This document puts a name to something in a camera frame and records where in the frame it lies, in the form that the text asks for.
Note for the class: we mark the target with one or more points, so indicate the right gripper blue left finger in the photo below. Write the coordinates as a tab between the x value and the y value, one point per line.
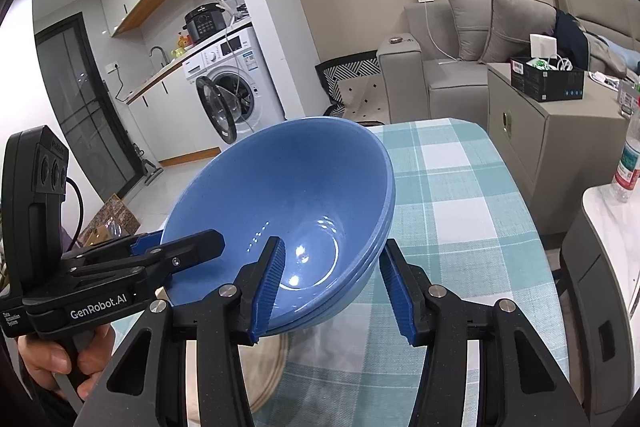
265	281

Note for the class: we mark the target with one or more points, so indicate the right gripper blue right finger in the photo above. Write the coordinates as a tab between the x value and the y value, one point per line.
402	290

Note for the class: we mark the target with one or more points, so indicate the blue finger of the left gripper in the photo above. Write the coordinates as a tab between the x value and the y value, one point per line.
145	242
186	252

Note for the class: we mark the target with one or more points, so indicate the cream plate stack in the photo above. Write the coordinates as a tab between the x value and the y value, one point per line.
262	369

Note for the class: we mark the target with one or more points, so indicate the blue bowl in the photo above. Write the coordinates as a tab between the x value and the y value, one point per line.
324	185

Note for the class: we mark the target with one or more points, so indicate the white kitchen counter cabinets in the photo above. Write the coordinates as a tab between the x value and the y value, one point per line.
167	109

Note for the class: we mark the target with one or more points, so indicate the person's left hand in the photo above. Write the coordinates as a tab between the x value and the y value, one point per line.
44	359

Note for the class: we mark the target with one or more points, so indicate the brown cardboard box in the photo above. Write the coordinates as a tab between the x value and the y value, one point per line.
113	221

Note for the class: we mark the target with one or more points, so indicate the teal checked tablecloth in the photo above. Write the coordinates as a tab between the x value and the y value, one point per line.
459	215

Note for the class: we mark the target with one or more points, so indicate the white washing machine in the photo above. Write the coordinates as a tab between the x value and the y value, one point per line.
233	91

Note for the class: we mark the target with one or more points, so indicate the black patterned chair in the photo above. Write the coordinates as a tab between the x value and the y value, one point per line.
355	88

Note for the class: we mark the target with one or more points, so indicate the grey sofa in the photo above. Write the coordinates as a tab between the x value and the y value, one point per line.
438	68

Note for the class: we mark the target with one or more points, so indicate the yellow oil bottle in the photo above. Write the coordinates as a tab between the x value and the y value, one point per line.
184	44

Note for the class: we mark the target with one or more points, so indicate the grey side cabinet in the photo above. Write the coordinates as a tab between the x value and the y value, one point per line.
554	150

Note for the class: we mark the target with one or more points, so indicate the black pressure cooker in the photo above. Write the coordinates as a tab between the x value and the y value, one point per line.
204	21

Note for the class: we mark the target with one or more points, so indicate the plastic water bottle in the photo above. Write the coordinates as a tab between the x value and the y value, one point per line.
626	175

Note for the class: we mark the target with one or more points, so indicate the black cardboard box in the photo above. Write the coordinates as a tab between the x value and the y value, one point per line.
546	85

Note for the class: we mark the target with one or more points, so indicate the white charger box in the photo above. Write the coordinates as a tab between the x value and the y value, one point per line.
543	46

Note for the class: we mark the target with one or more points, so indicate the grey cushion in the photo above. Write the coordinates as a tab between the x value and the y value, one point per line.
511	24
472	23

